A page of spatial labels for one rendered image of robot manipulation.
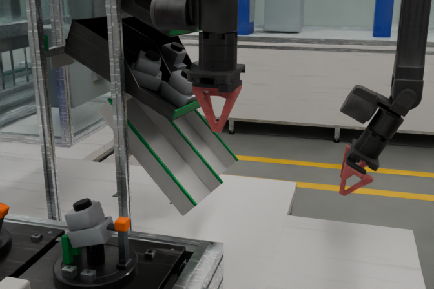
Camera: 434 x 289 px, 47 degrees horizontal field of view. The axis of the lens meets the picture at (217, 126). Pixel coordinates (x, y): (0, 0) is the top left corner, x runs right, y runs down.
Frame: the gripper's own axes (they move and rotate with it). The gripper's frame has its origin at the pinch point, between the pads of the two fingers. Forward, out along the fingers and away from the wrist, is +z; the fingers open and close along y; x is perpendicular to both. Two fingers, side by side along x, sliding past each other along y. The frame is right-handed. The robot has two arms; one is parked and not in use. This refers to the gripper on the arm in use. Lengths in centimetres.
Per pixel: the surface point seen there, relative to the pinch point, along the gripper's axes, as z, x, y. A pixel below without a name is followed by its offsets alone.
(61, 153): 38, -77, -74
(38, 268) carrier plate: 26.4, -29.8, 6.7
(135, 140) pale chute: 9.7, -21.8, -17.1
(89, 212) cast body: 14.3, -19.3, 6.6
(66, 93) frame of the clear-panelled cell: 18, -78, -81
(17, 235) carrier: 26.5, -40.7, -2.5
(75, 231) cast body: 17.8, -21.7, 7.0
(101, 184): 38, -50, -53
